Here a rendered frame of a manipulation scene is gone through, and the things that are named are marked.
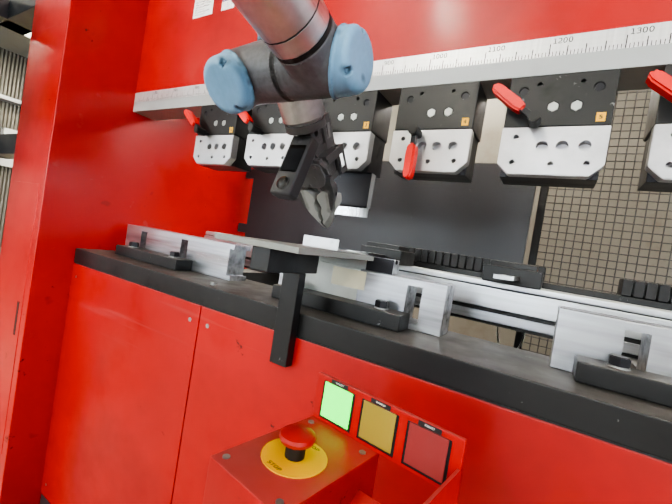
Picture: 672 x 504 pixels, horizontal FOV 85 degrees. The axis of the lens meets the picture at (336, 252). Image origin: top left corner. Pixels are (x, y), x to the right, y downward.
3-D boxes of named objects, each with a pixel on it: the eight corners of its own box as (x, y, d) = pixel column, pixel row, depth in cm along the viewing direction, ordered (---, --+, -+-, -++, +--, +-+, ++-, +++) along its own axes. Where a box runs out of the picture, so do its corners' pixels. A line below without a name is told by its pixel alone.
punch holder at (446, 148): (387, 169, 72) (400, 86, 72) (402, 179, 79) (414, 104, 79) (464, 172, 65) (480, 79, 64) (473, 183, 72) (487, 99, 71)
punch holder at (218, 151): (191, 163, 103) (200, 104, 102) (215, 170, 110) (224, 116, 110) (229, 164, 95) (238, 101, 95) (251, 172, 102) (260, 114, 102)
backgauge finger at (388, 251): (330, 255, 87) (333, 234, 87) (375, 259, 109) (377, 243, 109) (375, 263, 81) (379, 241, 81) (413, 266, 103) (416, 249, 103)
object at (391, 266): (311, 259, 84) (313, 246, 84) (318, 259, 86) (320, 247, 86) (391, 274, 73) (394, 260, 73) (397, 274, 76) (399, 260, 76)
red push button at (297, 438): (267, 459, 39) (272, 426, 39) (293, 447, 42) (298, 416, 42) (292, 479, 36) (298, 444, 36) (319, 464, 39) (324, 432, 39)
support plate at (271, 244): (214, 238, 62) (215, 232, 62) (304, 248, 85) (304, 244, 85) (298, 253, 53) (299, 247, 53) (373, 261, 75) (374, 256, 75)
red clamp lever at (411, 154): (399, 177, 66) (408, 123, 66) (407, 182, 70) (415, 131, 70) (409, 177, 66) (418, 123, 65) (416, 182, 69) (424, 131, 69)
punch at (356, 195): (326, 212, 83) (332, 171, 83) (330, 214, 85) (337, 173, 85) (364, 217, 78) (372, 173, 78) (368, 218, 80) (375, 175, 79)
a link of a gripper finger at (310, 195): (338, 215, 77) (329, 175, 72) (323, 230, 73) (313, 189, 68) (326, 214, 79) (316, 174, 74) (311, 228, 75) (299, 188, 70)
